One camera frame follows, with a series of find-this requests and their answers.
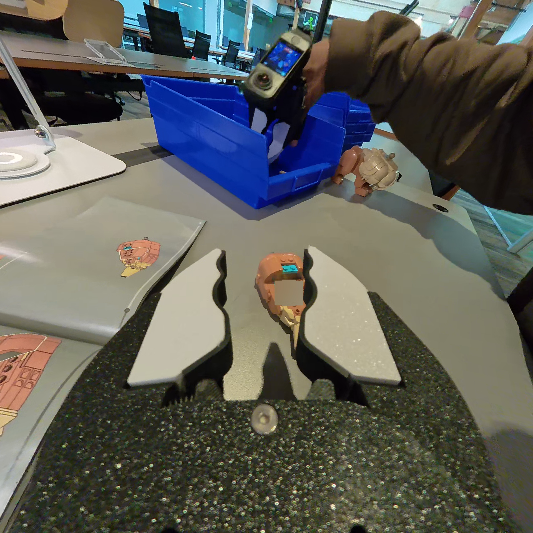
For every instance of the person's right hand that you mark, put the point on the person's right hand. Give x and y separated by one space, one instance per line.
316 70

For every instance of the brown brick vehicle model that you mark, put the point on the brown brick vehicle model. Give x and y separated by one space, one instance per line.
266 270

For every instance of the grey desk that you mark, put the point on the grey desk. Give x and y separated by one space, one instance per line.
374 250

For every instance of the black desk grommet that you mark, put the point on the black desk grommet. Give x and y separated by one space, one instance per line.
440 208

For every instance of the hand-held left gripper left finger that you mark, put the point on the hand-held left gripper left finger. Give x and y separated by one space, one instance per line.
179 324

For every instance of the black office chair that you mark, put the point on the black office chair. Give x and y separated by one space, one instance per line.
164 29
231 54
201 45

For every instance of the long wooden table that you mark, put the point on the long wooden table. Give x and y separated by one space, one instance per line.
54 52

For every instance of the beige brown brick figure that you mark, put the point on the beige brown brick figure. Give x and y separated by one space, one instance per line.
374 166

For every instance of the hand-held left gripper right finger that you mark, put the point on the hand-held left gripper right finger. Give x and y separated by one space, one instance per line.
349 329

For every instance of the white stand base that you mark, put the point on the white stand base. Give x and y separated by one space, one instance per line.
83 166

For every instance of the wooden chair back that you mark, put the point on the wooden chair back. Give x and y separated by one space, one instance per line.
93 21

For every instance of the black pole stand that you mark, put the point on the black pole stand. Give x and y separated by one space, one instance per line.
322 21

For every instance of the clear acrylic stand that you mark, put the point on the clear acrylic stand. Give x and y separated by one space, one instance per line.
106 52

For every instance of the person's right forearm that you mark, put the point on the person's right forearm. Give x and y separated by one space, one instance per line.
437 104

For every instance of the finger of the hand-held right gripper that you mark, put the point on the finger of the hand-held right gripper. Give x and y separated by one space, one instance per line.
277 141
259 120

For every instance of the blue plastic bin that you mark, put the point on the blue plastic bin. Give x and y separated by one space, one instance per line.
208 137

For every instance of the open instruction booklet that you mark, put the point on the open instruction booklet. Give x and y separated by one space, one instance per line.
83 250

